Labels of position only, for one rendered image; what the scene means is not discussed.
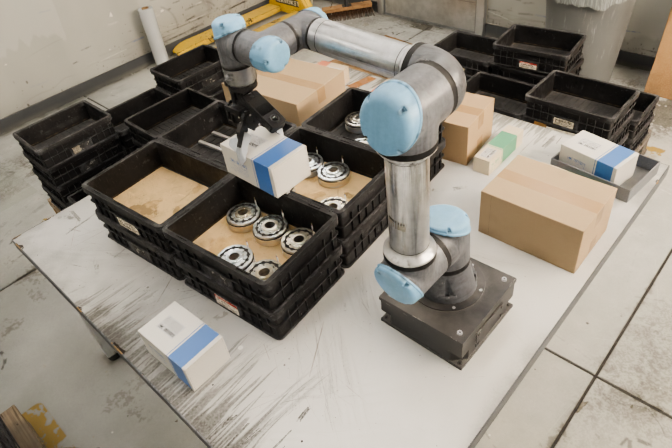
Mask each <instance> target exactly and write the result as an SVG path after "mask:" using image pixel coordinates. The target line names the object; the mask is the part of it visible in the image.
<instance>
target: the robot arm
mask: <svg viewBox="0 0 672 448"><path fill-rule="evenodd" d="M211 26H212V31H213V35H214V38H213V39H214V40H215V44H216V47H217V51H218V55H219V59H220V62H221V66H222V69H223V73H224V78H225V80H224V85H225V86H227V87H228V89H229V91H230V95H231V100H229V103H227V104H225V105H224V108H225V111H226V115H227V119H228V122H229V124H232V125H234V126H235V127H237V129H236V134H237V135H236V137H235V138H231V139H230V140H229V146H230V147H231V148H232V149H233V150H234V151H235V152H236V153H237V159H238V163H239V165H240V166H243V164H244V163H245V162H246V155H247V153H248V145H249V143H250V141H251V136H250V134H249V133H248V128H249V129H251V130H253V131H255V130H256V128H257V127H259V126H260V125H263V126H264V127H265V128H266V129H267V130H268V131H269V132H270V133H275V132H276V133H277V134H279V135H283V129H282V128H283V127H284V125H285V121H286V119H285V118H284V117H283V116H282V115H281V114H280V113H279V112H278V111H277V110H276V109H275V108H274V107H273V106H272V105H271V104H270V103H269V102H268V101H267V100H266V99H265V98H264V97H263V96H262V95H261V94H260V93H259V92H258V91H257V90H254V91H253V89H255V88H256V87H257V85H258V82H257V73H256V69H257V70H260V71H263V72H270V73H278V72H280V71H282V70H283V69H284V67H285V66H286V65H287V64H288V62H289V58H290V56H291V55H293V54H295V53H297V52H298V51H300V50H302V49H308V50H311V51H313V52H316V53H319V54H322V55H325V56H328V57H330V58H333V59H336V60H339V61H342V62H344V63H347V64H350V65H353V66H356V67H359V68H361V69H364V70H367V71H370V72H373V73H376V74H378V75H381V76H384V77H387V78H390V80H388V81H385V82H383V83H382V84H380V85H379V86H377V87H376V88H375V89H374V91H373V92H371V93H370V94H369V95H368V96H367V97H366V98H365V100H364V102H363V104H362V106H361V109H360V126H361V130H362V133H363V135H364V136H367V138H368V139H367V142H368V144H369V145H370V146H371V147H372V148H373V149H374V150H375V151H377V153H378V154H379V155H380V156H381V157H382V158H384V165H385V180H386V196H387V212H388V228H389V236H388V237H387V238H386V240H385V241H384V244H383V257H384V259H383V261H382V262H381V263H379V264H377V267H376V268H375V270H374V276H375V279H376V281H377V282H378V284H379V285H380V287H381V288H382V289H383V290H384V291H385V292H386V293H387V294H388V295H389V296H391V297H392V298H393V299H395V300H397V301H398V302H401V303H403V304H414V303H416V302H417V301H418V300H419V299H420V298H422V297H423V296H424V297H426V298H427V299H429V300H431V301H433V302H436V303H440V304H456V303H460V302H462V301H465V300H466V299H468V298H469V297H470V296H472V294H473V293H474V292H475V290H476V288H477V274H476V271H475V269H474V267H473V265H472V263H471V260H470V232H471V226H470V220H469V217H468V215H467V214H466V213H465V212H464V211H463V210H462V209H460V208H458V207H455V206H452V205H446V204H442V205H439V204H438V205H432V206H430V156H431V155H433V154H434V153H435V151H436V150H437V147H438V128H439V124H440V123H441V122H442V121H443V120H445V119H446V118H447V117H448V116H449V115H451V114H452V113H453V112H455V111H456V110H457V108H458V107H459V106H460V105H461V103H462V101H463V99H464V97H465V93H466V87H467V83H466V76H465V72H464V70H463V68H462V66H461V65H460V63H459V62H458V60H457V59H456V58H455V57H454V56H452V55H451V54H450V53H448V52H447V51H445V50H443V49H441V48H439V47H436V46H433V45H430V44H427V43H424V42H416V43H414V44H412V45H411V44H408V43H405V42H401V41H398V40H395V39H391V38H388V37H385V36H381V35H378V34H375V33H371V32H368V31H365V30H361V29H358V28H355V27H351V26H348V25H345V24H341V23H338V22H335V21H331V20H328V17H327V15H326V14H325V12H322V11H321V9H320V8H318V7H309V8H307V9H303V10H300V11H299V12H297V13H296V14H294V15H292V16H290V17H288V18H286V19H284V20H282V21H280V22H278V23H276V24H274V25H272V26H270V27H268V28H266V29H265V30H263V31H260V32H256V31H252V30H249V29H246V24H245V21H244V18H243V17H242V16H241V15H239V14H226V15H222V16H220V17H217V18H216V19H215V20H214V21H213V22H212V25H211ZM231 103H232V104H231ZM229 104H230V105H229ZM228 105H229V106H228ZM227 111H228V112H230V114H231V118H232V120H230V119H229V116H228V112H227ZM283 136H284V135H283Z"/></svg>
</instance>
